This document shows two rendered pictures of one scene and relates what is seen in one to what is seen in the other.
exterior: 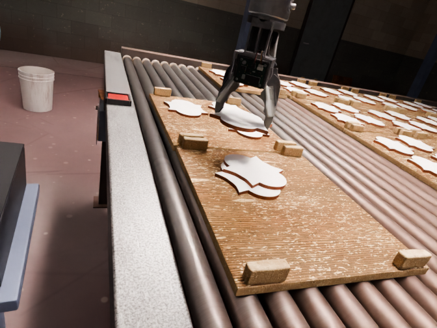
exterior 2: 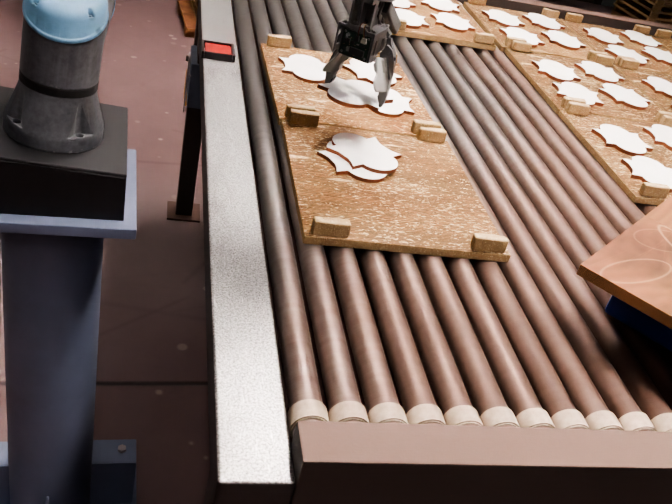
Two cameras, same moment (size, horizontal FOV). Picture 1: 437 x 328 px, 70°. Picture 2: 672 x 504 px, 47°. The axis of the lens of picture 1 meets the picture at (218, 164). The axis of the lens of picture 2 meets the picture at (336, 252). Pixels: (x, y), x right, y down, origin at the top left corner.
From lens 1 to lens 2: 0.83 m
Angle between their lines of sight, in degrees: 10
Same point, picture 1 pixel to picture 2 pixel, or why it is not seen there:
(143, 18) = not seen: outside the picture
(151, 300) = (236, 236)
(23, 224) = (130, 182)
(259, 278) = (322, 230)
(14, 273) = (131, 214)
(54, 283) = (112, 317)
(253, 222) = (341, 198)
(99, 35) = not seen: outside the picture
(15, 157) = (124, 120)
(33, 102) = not seen: hidden behind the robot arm
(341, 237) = (429, 221)
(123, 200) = (219, 168)
